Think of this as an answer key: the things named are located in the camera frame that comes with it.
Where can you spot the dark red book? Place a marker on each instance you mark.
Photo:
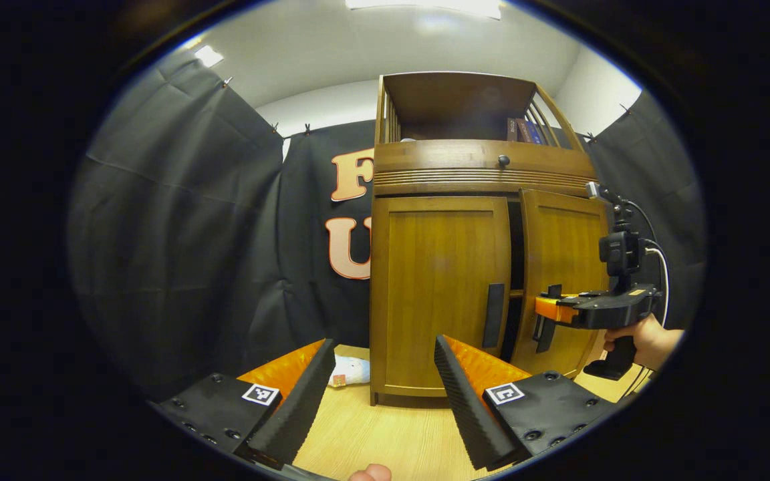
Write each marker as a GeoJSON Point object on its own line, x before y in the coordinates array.
{"type": "Point", "coordinates": [515, 130]}

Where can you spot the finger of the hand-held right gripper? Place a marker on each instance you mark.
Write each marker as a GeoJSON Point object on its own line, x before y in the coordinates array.
{"type": "Point", "coordinates": [555, 310]}

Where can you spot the white plush toy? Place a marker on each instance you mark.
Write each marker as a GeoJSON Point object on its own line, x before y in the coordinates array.
{"type": "Point", "coordinates": [351, 371]}

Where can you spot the small ceiling light panel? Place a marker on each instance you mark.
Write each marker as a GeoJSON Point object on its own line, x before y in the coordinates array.
{"type": "Point", "coordinates": [208, 56]}

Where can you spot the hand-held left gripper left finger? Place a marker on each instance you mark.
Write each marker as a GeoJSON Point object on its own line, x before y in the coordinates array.
{"type": "Point", "coordinates": [301, 414]}

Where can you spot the wooden shoe cabinet door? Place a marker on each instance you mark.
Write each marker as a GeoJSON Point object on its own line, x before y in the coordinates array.
{"type": "Point", "coordinates": [435, 294]}
{"type": "Point", "coordinates": [565, 247]}

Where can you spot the black backdrop cloth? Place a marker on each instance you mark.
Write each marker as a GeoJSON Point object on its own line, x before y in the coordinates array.
{"type": "Point", "coordinates": [178, 234]}

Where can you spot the large ceiling light panel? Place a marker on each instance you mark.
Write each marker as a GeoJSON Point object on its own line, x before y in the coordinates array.
{"type": "Point", "coordinates": [425, 5]}

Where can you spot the wooden double-door shoe cabinet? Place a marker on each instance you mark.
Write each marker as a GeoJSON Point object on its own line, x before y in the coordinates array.
{"type": "Point", "coordinates": [438, 153]}

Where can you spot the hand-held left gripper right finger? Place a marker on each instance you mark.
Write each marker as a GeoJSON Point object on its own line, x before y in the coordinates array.
{"type": "Point", "coordinates": [468, 414]}

